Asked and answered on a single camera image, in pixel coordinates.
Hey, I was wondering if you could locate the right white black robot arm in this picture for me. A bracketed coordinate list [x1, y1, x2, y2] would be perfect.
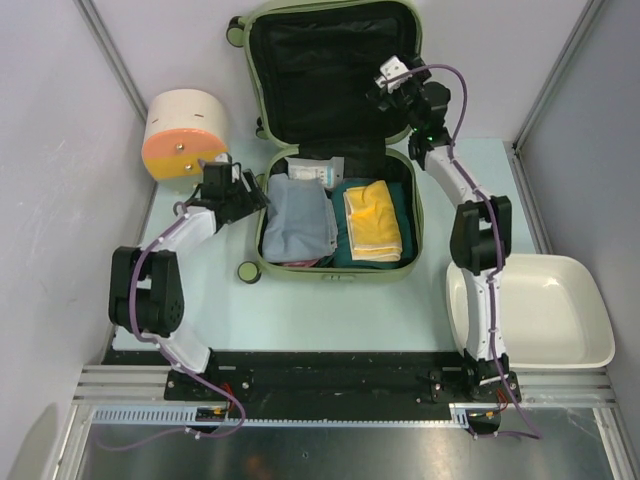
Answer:
[368, 67, 512, 401]

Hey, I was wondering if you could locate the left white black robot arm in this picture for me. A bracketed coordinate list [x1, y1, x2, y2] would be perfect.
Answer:
[108, 153, 268, 400]

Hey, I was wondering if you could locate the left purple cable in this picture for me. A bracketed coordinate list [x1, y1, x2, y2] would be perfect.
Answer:
[94, 199, 249, 451]

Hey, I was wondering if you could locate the dark teal cloth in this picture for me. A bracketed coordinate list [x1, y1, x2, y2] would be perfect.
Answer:
[331, 179, 416, 270]

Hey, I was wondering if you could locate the grey blue cloth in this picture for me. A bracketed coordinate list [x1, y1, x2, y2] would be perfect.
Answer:
[262, 174, 337, 263]

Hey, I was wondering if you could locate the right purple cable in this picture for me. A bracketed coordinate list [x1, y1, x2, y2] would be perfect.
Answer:
[394, 63, 544, 441]

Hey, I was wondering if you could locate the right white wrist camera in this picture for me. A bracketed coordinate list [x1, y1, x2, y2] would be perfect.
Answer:
[375, 55, 413, 93]

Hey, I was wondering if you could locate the pink cloth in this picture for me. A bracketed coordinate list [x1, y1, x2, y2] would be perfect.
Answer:
[280, 258, 321, 268]

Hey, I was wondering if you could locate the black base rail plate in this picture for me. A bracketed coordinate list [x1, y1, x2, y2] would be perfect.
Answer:
[102, 350, 521, 422]

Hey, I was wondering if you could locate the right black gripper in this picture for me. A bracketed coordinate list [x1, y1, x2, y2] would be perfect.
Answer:
[368, 54, 432, 132]

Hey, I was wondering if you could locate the round cream drawer cabinet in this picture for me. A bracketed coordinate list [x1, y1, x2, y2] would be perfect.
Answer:
[141, 89, 230, 191]

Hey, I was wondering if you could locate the white folded cloth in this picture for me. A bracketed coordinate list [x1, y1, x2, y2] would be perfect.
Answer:
[286, 157, 344, 190]

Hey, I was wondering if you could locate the white plastic tray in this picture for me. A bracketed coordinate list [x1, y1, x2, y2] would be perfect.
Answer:
[446, 253, 616, 371]

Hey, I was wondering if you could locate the yellow cloth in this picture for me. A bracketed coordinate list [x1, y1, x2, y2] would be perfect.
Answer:
[343, 180, 403, 263]

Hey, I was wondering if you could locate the purple cable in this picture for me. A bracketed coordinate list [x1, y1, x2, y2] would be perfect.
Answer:
[394, 63, 544, 441]
[94, 199, 249, 451]

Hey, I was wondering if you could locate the green hard shell suitcase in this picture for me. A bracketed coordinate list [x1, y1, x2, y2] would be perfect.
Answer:
[226, 1, 424, 283]

